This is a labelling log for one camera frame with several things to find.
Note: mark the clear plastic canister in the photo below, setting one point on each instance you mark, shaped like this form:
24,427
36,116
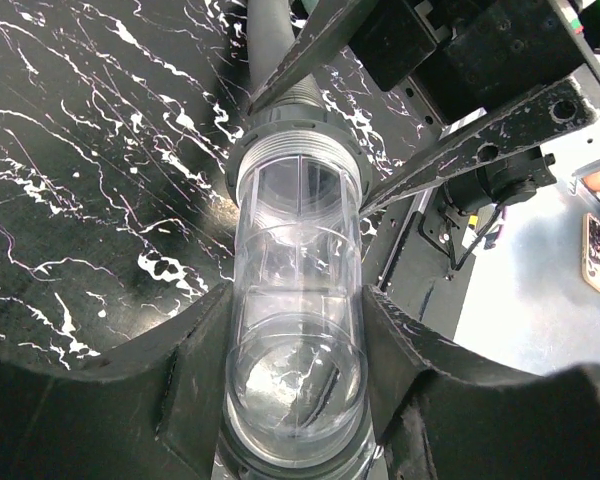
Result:
296,370

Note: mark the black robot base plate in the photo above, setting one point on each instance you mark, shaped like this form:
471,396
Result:
408,260

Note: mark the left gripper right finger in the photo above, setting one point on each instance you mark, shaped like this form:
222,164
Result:
441,411

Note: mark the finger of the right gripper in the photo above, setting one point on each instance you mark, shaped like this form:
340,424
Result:
279,58

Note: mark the smartphone on far table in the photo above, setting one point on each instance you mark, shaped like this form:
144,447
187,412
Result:
590,263

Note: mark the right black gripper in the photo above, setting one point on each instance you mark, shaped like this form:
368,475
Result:
460,56

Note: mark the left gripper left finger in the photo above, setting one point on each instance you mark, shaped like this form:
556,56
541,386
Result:
150,408

